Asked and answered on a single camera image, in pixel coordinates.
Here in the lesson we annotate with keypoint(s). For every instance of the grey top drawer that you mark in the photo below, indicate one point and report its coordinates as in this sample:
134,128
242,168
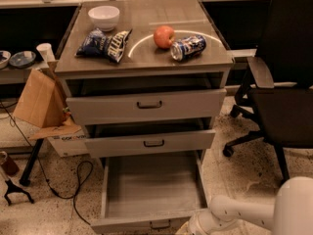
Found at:
134,99

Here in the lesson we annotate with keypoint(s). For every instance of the white paper cup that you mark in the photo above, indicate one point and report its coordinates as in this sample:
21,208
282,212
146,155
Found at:
46,52

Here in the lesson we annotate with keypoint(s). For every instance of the dark blue plate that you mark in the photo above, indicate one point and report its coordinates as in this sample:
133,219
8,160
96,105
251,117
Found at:
22,60

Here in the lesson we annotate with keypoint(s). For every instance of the grey drawer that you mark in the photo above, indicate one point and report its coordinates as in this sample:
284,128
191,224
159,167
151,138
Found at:
134,99
142,138
156,191

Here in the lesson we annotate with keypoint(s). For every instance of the grey bowl at left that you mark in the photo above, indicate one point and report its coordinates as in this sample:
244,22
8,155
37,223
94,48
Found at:
4,58

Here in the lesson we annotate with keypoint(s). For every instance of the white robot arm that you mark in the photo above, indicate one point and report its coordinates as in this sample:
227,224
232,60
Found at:
291,214

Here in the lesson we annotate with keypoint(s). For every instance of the grey middle drawer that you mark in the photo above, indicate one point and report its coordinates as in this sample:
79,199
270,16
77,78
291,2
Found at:
142,138

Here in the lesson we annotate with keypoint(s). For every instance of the black stand leg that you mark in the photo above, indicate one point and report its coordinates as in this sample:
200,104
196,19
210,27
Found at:
24,180

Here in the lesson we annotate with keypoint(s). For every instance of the white printed cardboard box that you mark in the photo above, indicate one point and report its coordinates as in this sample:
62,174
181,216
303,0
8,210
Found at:
69,145

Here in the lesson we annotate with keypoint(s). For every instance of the black tripod foot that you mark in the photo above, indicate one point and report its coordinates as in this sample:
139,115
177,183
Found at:
12,188

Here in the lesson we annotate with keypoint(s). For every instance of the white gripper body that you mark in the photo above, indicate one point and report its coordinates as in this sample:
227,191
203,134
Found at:
200,225

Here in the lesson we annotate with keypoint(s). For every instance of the blue soda can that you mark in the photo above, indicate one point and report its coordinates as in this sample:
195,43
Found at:
187,47

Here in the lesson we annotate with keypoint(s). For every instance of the white bowl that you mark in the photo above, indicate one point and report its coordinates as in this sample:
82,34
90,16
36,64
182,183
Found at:
104,17

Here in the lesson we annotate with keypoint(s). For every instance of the grey drawer cabinet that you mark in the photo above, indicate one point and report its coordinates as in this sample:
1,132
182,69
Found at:
141,56

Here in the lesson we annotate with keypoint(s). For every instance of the black office chair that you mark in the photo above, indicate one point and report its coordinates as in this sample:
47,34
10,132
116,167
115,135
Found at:
277,92

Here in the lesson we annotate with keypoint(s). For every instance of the blue chip bag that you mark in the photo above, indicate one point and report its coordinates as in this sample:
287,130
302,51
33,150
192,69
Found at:
99,44

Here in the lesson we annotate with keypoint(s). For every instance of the grey bottom drawer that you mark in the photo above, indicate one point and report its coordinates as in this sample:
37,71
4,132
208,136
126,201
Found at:
156,191

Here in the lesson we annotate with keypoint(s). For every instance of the brown cardboard box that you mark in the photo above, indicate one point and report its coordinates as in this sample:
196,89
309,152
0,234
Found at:
42,104

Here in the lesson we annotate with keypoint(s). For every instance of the red apple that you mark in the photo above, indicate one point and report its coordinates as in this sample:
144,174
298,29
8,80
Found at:
164,36

